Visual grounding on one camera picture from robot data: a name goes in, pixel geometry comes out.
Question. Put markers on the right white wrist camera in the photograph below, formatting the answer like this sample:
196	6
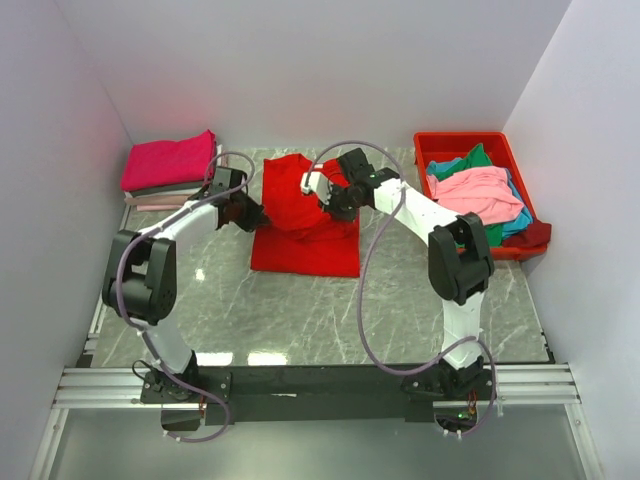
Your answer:
315	182

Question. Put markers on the aluminium frame rail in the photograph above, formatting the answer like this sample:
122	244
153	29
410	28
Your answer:
117	388

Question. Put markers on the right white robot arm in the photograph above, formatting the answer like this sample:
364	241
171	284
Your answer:
459	264

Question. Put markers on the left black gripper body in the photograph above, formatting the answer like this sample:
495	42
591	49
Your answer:
240	200

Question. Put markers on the red plastic bin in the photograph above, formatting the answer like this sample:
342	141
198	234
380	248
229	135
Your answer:
445	146

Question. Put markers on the folded light pink t-shirt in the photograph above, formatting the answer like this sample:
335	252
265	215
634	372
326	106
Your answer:
166	198

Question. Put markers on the folded magenta t-shirt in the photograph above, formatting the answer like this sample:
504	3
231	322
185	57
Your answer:
155	149

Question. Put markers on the green t-shirt in bin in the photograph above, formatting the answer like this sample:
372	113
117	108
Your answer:
477	157

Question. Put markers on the light blue t-shirt in bin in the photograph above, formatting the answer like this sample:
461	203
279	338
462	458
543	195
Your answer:
443	170

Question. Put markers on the pink t-shirt in bin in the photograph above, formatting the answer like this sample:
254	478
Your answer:
484	191

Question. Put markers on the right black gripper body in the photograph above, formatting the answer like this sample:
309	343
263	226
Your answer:
343	203

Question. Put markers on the dark red t-shirt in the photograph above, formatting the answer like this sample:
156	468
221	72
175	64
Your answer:
536	235

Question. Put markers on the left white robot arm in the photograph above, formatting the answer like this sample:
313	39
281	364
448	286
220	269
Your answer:
141	281

